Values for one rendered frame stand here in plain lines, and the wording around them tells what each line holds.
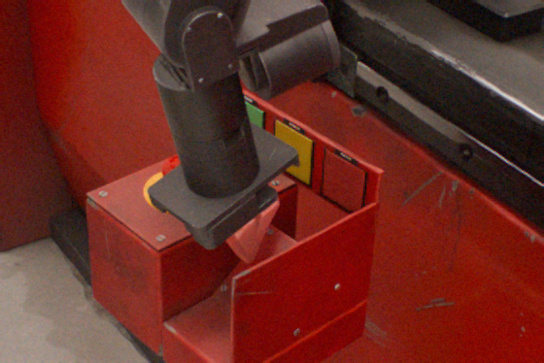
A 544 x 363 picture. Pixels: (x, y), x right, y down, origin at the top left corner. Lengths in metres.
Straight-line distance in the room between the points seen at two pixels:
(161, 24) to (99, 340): 1.33
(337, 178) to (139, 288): 0.19
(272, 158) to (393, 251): 0.35
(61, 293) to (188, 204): 1.29
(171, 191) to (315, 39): 0.16
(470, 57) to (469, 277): 0.21
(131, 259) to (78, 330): 1.07
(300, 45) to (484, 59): 0.28
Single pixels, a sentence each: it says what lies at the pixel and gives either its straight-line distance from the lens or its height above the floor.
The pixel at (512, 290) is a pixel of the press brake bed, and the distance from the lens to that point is 1.00.
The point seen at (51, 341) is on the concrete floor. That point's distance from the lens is 1.96.
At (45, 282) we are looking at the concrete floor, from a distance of 2.09.
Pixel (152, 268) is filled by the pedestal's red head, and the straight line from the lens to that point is 0.89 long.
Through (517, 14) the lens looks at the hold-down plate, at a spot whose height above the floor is 0.90.
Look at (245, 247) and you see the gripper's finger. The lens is 0.83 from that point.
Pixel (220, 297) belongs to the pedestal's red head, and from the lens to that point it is 0.94.
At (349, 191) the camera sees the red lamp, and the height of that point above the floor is 0.81.
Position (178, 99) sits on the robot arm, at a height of 0.95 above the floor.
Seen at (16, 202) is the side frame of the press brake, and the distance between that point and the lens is 2.12.
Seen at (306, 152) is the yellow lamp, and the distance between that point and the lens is 0.93.
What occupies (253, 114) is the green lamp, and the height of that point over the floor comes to 0.83.
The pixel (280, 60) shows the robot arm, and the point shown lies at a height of 0.97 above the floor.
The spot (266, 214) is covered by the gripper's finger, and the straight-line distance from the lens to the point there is 0.81.
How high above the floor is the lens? 1.31
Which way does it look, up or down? 34 degrees down
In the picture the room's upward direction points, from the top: 3 degrees clockwise
